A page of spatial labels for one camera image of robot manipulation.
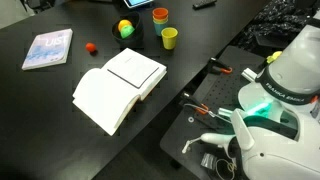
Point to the yellow plastic cup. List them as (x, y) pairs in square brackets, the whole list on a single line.
[(169, 39), (160, 21)]

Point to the orange plastic cup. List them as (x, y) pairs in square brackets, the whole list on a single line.
[(160, 13)]

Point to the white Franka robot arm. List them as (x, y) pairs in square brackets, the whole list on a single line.
[(286, 156)]

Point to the small metal washer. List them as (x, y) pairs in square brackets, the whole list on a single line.
[(190, 119)]

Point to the black orange bar clamp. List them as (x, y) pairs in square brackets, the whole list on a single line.
[(200, 108), (220, 69)]

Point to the open white book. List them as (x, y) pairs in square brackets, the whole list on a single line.
[(106, 96)]

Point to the black bowl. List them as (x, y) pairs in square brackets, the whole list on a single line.
[(134, 40)]

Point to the green ball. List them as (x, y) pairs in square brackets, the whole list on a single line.
[(127, 32)]

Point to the orange yellow ball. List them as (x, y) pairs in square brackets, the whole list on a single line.
[(123, 24)]

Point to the small red ball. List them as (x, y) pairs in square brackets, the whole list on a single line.
[(90, 47)]

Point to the small clear plastic bag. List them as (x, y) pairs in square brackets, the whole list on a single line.
[(207, 160)]

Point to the tablet with lit screen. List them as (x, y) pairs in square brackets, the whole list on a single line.
[(136, 2)]

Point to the black remote control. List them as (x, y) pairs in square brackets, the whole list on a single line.
[(204, 4)]

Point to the tan rubber band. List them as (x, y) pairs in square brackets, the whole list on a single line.
[(230, 166)]

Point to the yellow knob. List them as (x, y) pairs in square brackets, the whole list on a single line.
[(274, 56)]

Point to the closed light blue book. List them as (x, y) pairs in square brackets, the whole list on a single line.
[(46, 50)]

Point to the black speckled fabric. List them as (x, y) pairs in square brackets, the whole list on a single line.
[(276, 20)]

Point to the black office chair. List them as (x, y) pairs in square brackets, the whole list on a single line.
[(38, 4)]

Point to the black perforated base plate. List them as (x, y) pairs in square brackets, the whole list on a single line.
[(216, 90)]

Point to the white metal bracket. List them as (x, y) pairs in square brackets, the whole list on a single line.
[(249, 74)]

